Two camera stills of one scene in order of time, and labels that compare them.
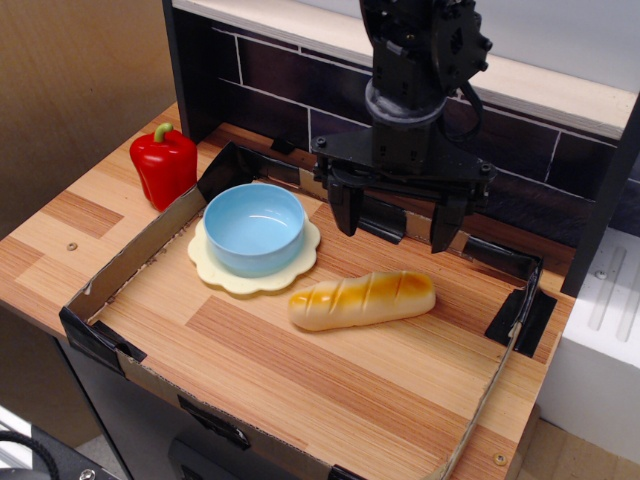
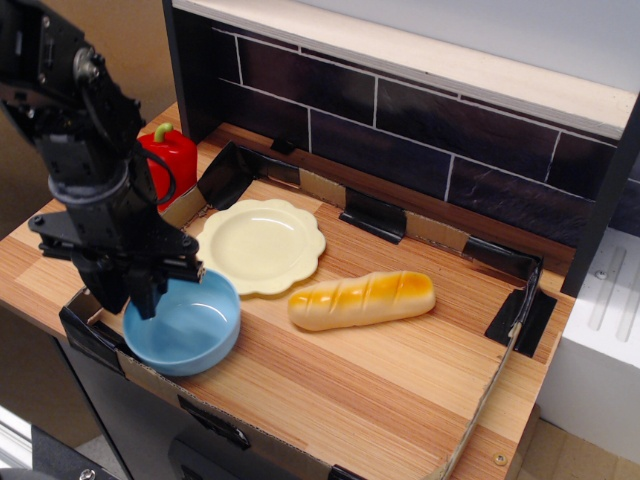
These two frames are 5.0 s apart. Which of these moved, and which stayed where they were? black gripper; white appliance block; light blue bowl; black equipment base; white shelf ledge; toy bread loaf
Moved: black gripper; light blue bowl
Stayed: white shelf ledge; toy bread loaf; white appliance block; black equipment base
